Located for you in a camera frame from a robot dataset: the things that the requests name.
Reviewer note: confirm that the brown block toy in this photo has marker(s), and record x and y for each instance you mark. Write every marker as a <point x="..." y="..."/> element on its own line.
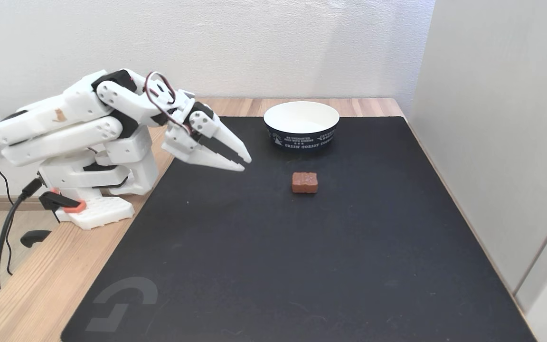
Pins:
<point x="305" y="183"/>

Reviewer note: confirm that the white and navy paper bowl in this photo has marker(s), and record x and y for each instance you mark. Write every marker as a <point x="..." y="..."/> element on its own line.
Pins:
<point x="301" y="121"/>

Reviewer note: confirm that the black and orange clamp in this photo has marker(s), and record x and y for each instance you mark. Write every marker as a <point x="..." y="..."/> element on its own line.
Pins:
<point x="60" y="202"/>

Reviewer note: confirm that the black desk mat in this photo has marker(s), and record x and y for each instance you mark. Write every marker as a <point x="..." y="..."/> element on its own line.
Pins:
<point x="302" y="266"/>

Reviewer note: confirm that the white closet door panel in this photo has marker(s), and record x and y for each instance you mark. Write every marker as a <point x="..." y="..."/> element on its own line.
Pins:
<point x="492" y="142"/>

